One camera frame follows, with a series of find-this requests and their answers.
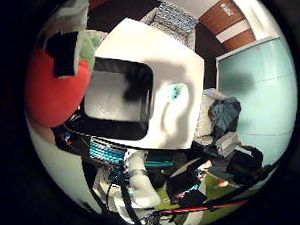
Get red plush toy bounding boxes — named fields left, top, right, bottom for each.
left=22, top=26, right=106, bottom=130

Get white patterned armchair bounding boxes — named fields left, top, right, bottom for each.
left=192, top=87, right=245, bottom=150

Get brown wooden door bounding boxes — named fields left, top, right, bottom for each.
left=196, top=0, right=259, bottom=53

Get blue cloth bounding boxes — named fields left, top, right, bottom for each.
left=207, top=95, right=243, bottom=139

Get white box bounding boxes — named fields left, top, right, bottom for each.
left=216, top=130, right=240, bottom=158

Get black cable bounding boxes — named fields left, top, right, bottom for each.
left=118, top=177, right=145, bottom=225

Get red cable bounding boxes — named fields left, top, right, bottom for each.
left=159, top=194, right=250, bottom=220

